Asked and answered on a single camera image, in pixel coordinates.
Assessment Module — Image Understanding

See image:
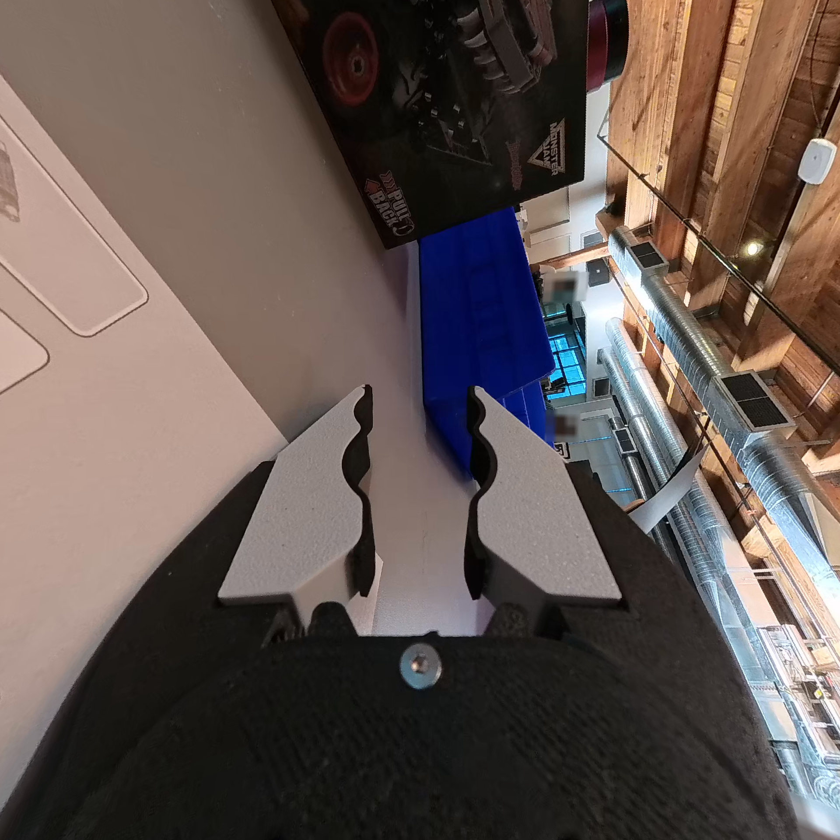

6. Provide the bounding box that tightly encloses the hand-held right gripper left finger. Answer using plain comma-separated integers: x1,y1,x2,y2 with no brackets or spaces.
218,385,377,632

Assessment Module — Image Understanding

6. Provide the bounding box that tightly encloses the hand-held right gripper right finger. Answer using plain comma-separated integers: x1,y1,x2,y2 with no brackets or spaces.
463,386,623,632

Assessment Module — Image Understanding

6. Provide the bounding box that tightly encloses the blue plastic bin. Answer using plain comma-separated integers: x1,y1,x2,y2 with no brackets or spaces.
418,206,556,484

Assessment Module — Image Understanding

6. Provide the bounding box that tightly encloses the light grey desk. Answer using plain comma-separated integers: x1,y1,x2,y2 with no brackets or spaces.
0,0,500,639

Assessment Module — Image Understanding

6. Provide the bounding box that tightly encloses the grey flat strip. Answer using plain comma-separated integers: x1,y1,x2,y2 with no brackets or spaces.
628,445,710,534

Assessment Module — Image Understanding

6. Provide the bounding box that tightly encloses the white laptop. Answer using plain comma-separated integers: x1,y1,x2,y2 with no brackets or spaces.
0,74,291,782

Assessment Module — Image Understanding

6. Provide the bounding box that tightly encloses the black toy truck box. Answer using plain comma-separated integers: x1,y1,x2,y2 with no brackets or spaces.
271,0,589,251

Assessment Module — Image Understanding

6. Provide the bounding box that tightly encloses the white ceiling access point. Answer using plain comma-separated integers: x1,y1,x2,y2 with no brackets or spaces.
798,137,838,187

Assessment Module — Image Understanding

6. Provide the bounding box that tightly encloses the dark red cylinder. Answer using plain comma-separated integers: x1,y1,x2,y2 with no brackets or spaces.
587,0,631,90

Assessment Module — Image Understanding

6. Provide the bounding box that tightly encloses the slim silver air duct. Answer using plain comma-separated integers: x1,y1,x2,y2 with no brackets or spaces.
598,318,788,729

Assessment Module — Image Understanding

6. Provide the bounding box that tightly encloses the large silver air duct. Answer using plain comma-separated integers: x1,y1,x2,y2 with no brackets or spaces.
606,225,840,595

